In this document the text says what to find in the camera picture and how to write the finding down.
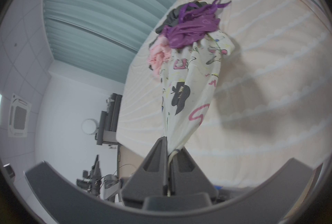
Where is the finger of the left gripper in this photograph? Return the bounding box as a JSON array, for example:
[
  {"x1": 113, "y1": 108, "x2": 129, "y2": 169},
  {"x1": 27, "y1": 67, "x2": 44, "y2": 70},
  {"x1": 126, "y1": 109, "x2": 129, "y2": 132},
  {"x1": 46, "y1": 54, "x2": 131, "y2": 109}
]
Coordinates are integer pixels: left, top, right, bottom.
[{"x1": 93, "y1": 155, "x2": 102, "y2": 179}]

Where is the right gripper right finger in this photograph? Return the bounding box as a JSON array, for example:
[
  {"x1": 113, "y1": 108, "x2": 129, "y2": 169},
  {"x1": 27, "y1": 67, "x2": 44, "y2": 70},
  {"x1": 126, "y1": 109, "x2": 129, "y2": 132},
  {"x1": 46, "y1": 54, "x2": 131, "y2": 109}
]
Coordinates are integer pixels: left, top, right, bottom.
[{"x1": 169, "y1": 147, "x2": 219, "y2": 205}]

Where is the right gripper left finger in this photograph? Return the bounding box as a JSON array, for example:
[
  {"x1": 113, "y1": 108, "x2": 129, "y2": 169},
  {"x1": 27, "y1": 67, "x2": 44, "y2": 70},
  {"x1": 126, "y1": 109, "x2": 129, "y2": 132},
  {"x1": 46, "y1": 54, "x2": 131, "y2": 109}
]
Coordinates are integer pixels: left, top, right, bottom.
[{"x1": 120, "y1": 137, "x2": 169, "y2": 205}]

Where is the white printed garment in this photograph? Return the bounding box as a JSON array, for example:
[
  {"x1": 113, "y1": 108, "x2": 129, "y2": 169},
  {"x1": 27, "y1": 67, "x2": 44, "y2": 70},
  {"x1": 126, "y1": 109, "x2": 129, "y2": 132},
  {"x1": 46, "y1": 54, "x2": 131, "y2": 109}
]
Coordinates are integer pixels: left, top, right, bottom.
[{"x1": 159, "y1": 31, "x2": 235, "y2": 161}]

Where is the bed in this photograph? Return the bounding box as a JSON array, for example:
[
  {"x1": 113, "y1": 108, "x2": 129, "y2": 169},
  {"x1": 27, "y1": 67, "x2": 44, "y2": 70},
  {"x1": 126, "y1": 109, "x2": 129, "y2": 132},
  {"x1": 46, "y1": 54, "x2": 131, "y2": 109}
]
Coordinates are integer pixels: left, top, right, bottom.
[{"x1": 115, "y1": 0, "x2": 328, "y2": 192}]

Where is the dark grey equipment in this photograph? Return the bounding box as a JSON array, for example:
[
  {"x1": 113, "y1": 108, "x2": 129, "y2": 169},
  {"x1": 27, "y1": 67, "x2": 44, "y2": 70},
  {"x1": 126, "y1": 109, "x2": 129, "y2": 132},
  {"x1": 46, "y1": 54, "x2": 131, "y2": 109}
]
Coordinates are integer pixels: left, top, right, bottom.
[{"x1": 95, "y1": 93, "x2": 123, "y2": 146}]

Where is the white ceiling air vent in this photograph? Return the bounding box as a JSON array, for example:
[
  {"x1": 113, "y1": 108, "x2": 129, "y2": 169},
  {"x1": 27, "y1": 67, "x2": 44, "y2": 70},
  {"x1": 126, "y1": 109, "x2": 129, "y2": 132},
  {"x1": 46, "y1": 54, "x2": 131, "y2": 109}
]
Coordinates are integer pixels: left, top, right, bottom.
[{"x1": 8, "y1": 93, "x2": 32, "y2": 138}]

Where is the pink garment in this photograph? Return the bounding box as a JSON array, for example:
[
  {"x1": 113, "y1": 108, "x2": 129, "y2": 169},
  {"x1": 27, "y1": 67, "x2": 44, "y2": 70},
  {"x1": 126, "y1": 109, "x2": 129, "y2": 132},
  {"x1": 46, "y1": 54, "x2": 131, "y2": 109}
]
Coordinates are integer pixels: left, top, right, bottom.
[{"x1": 148, "y1": 36, "x2": 173, "y2": 77}]

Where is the purple satin garment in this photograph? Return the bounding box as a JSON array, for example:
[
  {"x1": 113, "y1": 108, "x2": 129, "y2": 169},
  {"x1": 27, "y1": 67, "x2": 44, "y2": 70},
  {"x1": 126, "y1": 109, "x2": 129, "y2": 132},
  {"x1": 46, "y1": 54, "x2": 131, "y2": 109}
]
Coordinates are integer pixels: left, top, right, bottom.
[{"x1": 161, "y1": 0, "x2": 232, "y2": 49}]

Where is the black garment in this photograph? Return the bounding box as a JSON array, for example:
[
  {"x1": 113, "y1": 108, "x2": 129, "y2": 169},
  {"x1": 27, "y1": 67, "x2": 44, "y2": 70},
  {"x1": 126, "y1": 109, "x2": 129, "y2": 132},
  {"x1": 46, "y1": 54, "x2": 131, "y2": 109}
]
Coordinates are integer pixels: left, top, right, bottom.
[{"x1": 156, "y1": 1, "x2": 208, "y2": 35}]

